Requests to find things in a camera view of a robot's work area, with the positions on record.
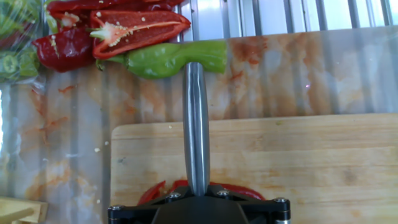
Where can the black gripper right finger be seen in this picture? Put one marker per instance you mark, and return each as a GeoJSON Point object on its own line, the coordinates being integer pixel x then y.
{"type": "Point", "coordinates": [267, 213]}

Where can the halved red pepper with seeds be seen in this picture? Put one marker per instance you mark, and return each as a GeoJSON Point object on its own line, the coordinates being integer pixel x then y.
{"type": "Point", "coordinates": [146, 34]}

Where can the dark red pepper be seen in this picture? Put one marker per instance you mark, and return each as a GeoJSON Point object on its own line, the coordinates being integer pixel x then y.
{"type": "Point", "coordinates": [81, 4]}

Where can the marble pattern plastic mat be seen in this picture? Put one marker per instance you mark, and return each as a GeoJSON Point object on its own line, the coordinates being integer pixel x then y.
{"type": "Point", "coordinates": [280, 74]}

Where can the steel cleaver knife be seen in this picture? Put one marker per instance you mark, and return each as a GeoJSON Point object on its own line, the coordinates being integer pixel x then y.
{"type": "Point", "coordinates": [196, 133]}

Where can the red pepper piece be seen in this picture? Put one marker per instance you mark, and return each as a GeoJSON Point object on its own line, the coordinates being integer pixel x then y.
{"type": "Point", "coordinates": [245, 190]}

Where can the large green pepper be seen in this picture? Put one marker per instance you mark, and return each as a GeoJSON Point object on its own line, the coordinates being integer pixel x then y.
{"type": "Point", "coordinates": [155, 60]}

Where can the bamboo cutting board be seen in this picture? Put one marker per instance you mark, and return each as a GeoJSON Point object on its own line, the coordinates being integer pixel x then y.
{"type": "Point", "coordinates": [295, 155]}

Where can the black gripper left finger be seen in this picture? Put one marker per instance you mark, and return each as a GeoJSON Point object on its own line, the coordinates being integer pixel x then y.
{"type": "Point", "coordinates": [133, 213]}

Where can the wooden peg rack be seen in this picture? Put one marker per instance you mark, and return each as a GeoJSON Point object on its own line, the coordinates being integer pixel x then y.
{"type": "Point", "coordinates": [15, 208]}

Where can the cut red chili slice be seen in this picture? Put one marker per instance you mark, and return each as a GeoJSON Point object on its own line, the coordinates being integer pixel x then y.
{"type": "Point", "coordinates": [152, 193]}

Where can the red pepper with green stem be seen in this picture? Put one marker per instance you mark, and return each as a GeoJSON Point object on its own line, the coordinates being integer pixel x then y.
{"type": "Point", "coordinates": [66, 49]}

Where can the bag of chopped peppers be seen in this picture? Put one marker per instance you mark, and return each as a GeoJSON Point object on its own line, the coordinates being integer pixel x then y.
{"type": "Point", "coordinates": [15, 62]}

